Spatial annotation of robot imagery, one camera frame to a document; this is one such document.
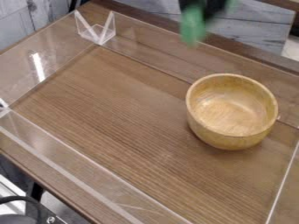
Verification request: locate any green rectangular block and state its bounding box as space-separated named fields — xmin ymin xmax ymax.
xmin=180 ymin=4 xmax=207 ymax=46

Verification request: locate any black cable under table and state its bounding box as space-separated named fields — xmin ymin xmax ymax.
xmin=0 ymin=196 xmax=42 ymax=224

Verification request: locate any brown wooden bowl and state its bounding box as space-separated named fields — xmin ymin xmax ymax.
xmin=185 ymin=73 xmax=277 ymax=151

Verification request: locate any black table leg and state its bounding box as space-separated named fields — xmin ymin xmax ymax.
xmin=26 ymin=182 xmax=44 ymax=202

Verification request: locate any black metal base bracket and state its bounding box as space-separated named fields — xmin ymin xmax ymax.
xmin=36 ymin=206 xmax=68 ymax=224

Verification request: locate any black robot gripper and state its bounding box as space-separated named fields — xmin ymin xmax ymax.
xmin=179 ymin=0 xmax=236 ymax=18

